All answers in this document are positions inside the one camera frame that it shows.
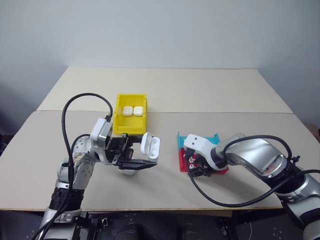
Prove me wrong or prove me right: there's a teal plastic tray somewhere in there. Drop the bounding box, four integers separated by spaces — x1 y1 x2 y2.
176 131 221 152

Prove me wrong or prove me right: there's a yellow plastic bin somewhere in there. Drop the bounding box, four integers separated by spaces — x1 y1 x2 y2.
112 92 149 136

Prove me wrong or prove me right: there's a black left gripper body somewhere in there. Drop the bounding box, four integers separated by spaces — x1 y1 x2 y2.
104 133 135 167

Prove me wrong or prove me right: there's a small white rounded object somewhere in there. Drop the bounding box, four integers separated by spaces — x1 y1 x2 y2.
118 168 137 177

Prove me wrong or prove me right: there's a red plastic tray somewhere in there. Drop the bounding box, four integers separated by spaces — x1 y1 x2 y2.
177 147 230 174

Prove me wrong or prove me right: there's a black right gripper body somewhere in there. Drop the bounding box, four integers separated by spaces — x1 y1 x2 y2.
188 154 214 178

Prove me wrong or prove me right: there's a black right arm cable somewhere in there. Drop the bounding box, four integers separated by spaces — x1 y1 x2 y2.
184 134 320 209

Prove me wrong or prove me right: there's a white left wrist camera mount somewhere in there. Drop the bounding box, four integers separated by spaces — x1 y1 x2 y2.
90 117 114 141

